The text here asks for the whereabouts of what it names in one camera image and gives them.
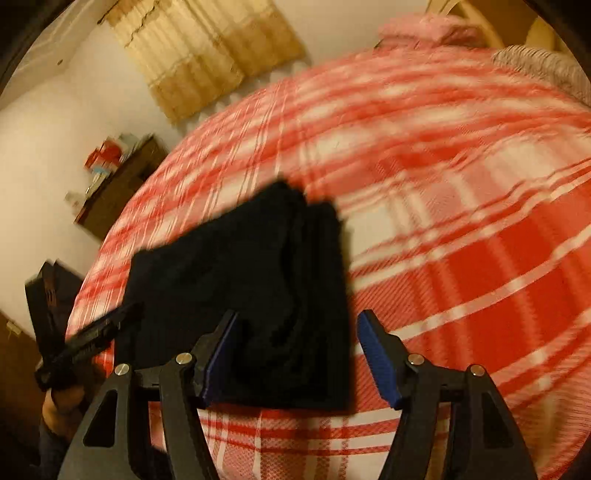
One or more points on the person's left hand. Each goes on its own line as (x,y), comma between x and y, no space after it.
(64,408)

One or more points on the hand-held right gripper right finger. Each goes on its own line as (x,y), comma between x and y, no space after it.
(376,360)

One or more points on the black pants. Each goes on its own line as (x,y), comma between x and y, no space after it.
(258,277)

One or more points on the grey knitted pillow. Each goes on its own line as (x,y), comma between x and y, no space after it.
(545,69)

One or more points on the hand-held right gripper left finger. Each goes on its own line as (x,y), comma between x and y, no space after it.
(221,364)

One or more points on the pink pillow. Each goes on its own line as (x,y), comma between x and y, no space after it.
(429,30)

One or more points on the beige headboard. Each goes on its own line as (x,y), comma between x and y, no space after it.
(531,27)

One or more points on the dark wooden cabinet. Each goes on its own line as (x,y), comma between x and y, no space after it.
(120,194)

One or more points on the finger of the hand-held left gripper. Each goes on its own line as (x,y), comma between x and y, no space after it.
(104,330)

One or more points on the brown wooden door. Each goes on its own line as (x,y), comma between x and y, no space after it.
(16,369)

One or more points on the red plaid bed sheet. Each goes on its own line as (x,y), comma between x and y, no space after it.
(461,230)

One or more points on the red boxes on cabinet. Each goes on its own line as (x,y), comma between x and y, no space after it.
(105,154)

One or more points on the beige curtain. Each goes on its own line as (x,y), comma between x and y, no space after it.
(203,50)

